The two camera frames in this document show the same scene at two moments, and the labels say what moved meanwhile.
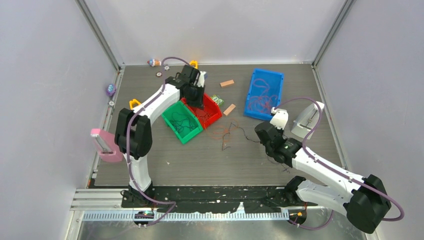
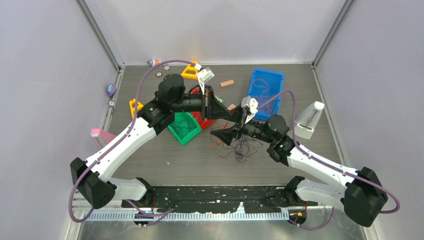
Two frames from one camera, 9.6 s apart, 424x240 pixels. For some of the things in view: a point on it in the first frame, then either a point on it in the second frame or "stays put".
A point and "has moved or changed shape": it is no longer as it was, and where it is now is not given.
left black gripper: [199, 102] -> [211, 108]
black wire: [236, 126] has moved or changed shape
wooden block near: [229, 109] stays put
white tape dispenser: [306, 120] stays put
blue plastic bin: [264, 93] stays put
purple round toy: [111, 89] stays put
